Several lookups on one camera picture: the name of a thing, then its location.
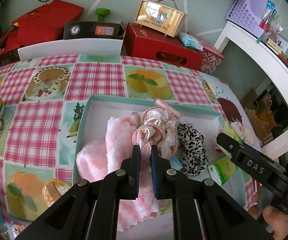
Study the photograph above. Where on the pen holder with pens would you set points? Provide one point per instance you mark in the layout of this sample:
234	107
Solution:
271	27

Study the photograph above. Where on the pink fluffy cloth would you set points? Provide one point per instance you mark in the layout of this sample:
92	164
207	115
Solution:
119	140

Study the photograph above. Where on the green dumbbell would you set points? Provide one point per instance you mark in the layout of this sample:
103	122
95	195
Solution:
102	15

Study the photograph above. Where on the pink floral scrunchie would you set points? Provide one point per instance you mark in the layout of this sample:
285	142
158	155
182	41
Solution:
156	127

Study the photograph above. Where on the blue face mask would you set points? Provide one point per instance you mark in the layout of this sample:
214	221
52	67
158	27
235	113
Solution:
176	163

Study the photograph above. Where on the purple plastic basket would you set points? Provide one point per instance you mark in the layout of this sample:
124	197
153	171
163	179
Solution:
244	12

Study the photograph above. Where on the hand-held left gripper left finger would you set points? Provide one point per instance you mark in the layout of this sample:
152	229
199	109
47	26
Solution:
134	177

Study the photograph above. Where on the teal cardboard box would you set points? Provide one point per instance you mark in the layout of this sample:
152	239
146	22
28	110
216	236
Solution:
104	110

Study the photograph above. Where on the red patterned box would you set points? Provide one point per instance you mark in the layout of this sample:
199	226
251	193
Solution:
212	60

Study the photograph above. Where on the printed checkered tablecloth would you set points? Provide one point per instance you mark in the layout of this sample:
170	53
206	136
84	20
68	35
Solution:
33	120

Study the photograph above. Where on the red cardboard box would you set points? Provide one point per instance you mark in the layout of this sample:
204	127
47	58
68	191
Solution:
48	22
1	45

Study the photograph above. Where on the red box with cutout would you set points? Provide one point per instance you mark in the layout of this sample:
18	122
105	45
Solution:
149	45

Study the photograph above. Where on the black cardboard box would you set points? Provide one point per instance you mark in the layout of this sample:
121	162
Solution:
89	30

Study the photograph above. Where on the white desk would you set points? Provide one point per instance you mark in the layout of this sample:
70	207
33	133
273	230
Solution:
259	52

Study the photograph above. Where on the leopard print scrunchie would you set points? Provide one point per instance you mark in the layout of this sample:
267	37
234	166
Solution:
191	145

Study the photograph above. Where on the person's right hand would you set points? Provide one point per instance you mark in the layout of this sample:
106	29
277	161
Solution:
279	222

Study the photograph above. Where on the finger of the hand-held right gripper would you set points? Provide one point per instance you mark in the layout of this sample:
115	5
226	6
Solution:
227	143

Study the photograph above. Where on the light blue packet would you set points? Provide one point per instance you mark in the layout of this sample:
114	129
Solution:
190	40

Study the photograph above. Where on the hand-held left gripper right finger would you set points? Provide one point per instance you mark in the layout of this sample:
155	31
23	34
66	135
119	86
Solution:
154	177

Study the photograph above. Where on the white board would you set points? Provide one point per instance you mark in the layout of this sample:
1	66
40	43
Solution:
71	48

